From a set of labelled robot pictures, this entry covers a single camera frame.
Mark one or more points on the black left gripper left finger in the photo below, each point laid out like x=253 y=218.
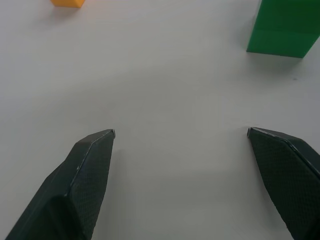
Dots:
x=75 y=190

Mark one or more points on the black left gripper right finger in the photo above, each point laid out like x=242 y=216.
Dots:
x=287 y=175

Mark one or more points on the green block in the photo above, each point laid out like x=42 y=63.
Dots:
x=282 y=27

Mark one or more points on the yellow block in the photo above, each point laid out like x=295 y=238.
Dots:
x=67 y=2

